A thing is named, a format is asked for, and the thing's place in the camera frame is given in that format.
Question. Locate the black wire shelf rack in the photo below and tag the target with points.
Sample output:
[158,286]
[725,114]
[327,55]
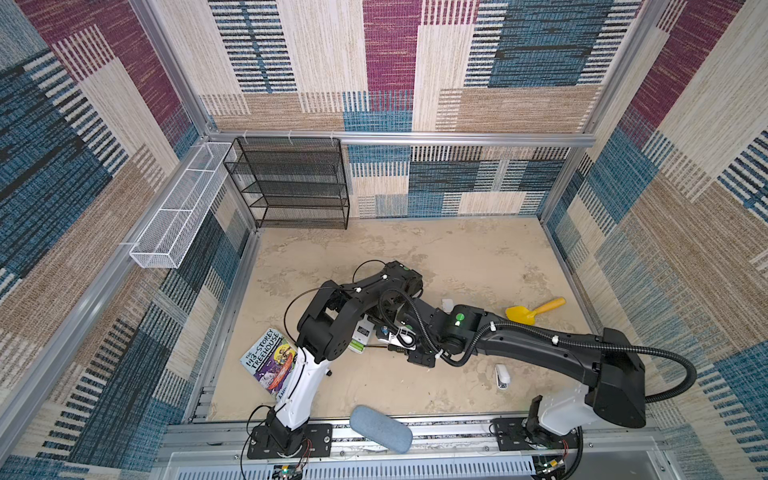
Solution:
[291,182]

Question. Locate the black yellow screwdriver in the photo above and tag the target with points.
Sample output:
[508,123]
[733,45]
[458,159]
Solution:
[387,346]

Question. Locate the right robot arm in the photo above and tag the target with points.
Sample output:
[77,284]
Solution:
[608,369]

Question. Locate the blue grey oval pouch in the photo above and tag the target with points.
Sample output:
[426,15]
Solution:
[381,429]

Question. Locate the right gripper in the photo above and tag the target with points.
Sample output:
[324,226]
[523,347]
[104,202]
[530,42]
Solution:
[421,359]

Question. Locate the colourful paperback book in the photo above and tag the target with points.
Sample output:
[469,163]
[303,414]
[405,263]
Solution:
[270,361]

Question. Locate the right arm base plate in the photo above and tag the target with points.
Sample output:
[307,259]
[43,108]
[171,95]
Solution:
[514,434]

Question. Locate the yellow plastic shovel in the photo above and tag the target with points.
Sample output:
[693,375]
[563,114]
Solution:
[525,316]

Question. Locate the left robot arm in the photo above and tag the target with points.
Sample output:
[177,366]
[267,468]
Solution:
[340,317]

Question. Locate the white wire mesh basket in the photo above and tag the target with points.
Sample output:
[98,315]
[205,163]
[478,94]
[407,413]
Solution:
[167,238]

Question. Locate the red remote battery cover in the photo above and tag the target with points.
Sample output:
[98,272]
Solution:
[447,305]

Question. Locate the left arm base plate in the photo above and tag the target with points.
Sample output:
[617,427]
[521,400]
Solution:
[315,439]

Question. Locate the red remote control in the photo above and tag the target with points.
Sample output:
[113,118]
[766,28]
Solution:
[362,333]

